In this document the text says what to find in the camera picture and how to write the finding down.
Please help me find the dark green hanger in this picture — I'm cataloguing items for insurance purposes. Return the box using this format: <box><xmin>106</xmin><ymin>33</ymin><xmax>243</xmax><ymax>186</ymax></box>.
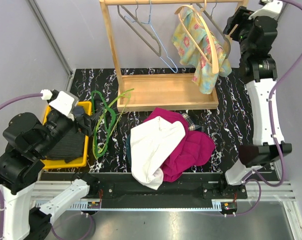
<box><xmin>91</xmin><ymin>90</ymin><xmax>117</xmax><ymax>160</ymax></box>

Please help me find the teal transparent plastic basin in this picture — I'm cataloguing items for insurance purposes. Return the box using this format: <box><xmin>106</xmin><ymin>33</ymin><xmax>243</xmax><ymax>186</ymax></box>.
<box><xmin>126</xmin><ymin>134</ymin><xmax>131</xmax><ymax>165</ymax></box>

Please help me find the colourful floral shirt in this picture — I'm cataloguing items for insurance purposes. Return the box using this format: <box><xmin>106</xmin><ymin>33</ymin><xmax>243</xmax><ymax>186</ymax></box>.
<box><xmin>171</xmin><ymin>7</ymin><xmax>232</xmax><ymax>95</ymax></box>

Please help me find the lime green hanger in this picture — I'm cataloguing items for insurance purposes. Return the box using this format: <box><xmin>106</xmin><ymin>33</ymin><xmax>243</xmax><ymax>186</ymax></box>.
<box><xmin>93</xmin><ymin>87</ymin><xmax>135</xmax><ymax>161</ymax></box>

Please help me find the white garment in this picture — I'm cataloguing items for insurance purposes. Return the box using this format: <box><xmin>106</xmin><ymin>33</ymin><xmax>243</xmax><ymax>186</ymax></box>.
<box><xmin>130</xmin><ymin>116</ymin><xmax>185</xmax><ymax>190</ymax></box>

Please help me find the navy plaid skirt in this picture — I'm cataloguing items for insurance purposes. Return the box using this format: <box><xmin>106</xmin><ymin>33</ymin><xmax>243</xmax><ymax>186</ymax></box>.
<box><xmin>182</xmin><ymin>113</ymin><xmax>204</xmax><ymax>132</ymax></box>

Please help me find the magenta dress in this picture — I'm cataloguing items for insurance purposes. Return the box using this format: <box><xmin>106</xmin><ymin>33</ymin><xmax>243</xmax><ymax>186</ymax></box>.
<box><xmin>146</xmin><ymin>107</ymin><xmax>215</xmax><ymax>183</ymax></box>

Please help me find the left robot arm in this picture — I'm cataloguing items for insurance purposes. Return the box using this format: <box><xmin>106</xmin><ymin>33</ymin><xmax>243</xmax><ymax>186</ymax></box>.
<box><xmin>0</xmin><ymin>110</ymin><xmax>99</xmax><ymax>240</ymax></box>

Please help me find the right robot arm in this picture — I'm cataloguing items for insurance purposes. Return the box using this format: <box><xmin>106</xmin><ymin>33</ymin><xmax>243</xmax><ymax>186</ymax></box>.
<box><xmin>218</xmin><ymin>0</ymin><xmax>292</xmax><ymax>198</ymax></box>

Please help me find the cream wooden hanger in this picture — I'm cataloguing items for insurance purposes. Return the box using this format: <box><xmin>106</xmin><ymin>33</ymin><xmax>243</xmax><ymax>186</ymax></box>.
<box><xmin>174</xmin><ymin>0</ymin><xmax>220</xmax><ymax>75</ymax></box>

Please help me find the light blue hanger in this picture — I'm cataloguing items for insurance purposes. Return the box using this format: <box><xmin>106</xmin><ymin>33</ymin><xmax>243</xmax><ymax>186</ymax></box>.
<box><xmin>117</xmin><ymin>0</ymin><xmax>178</xmax><ymax>74</ymax></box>

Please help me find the blue denim cloth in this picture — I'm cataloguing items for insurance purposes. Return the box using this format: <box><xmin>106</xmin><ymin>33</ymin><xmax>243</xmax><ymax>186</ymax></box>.
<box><xmin>73</xmin><ymin>105</ymin><xmax>86</xmax><ymax>121</ymax></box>

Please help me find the dark grey striped cloth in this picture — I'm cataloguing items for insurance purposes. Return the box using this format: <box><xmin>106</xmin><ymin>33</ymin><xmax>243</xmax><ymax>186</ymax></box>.
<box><xmin>46</xmin><ymin>130</ymin><xmax>86</xmax><ymax>164</ymax></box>

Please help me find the yellow plastic tray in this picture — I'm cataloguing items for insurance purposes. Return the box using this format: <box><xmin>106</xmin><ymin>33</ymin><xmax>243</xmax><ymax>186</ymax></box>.
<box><xmin>42</xmin><ymin>101</ymin><xmax>92</xmax><ymax>170</ymax></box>

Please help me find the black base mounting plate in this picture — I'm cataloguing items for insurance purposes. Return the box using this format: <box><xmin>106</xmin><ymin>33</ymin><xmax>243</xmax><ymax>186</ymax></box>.
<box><xmin>63</xmin><ymin>172</ymin><xmax>247</xmax><ymax>209</ymax></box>

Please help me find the wooden clothes rack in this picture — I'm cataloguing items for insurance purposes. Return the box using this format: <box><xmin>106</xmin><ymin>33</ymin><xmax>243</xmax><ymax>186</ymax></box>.
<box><xmin>99</xmin><ymin>0</ymin><xmax>250</xmax><ymax>113</ymax></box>

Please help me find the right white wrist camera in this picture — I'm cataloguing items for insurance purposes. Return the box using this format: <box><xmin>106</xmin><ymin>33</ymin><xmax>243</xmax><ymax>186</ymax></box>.
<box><xmin>248</xmin><ymin>0</ymin><xmax>283</xmax><ymax>20</ymax></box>

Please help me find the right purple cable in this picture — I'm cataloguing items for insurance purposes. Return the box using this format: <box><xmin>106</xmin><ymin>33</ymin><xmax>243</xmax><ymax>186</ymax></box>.
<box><xmin>240</xmin><ymin>0</ymin><xmax>302</xmax><ymax>217</ymax></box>

